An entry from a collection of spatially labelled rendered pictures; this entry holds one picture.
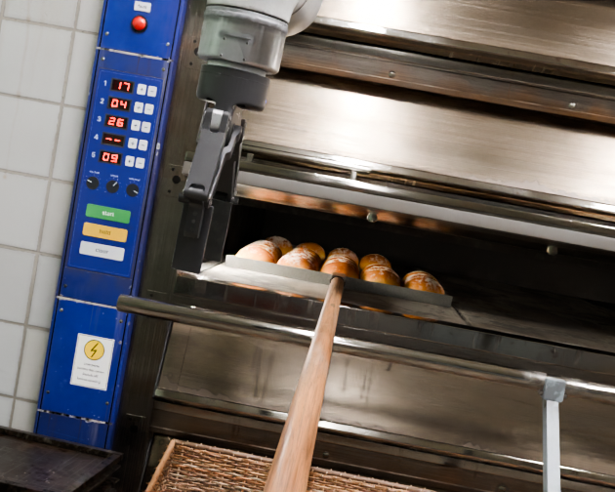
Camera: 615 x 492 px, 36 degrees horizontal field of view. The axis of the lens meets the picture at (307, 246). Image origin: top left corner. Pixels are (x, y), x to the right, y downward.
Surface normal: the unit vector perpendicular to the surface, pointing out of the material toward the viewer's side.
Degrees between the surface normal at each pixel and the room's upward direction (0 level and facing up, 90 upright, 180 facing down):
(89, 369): 90
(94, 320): 90
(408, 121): 70
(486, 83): 90
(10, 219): 90
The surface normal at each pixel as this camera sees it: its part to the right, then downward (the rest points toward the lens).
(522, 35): 0.00, -0.29
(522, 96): -0.06, 0.05
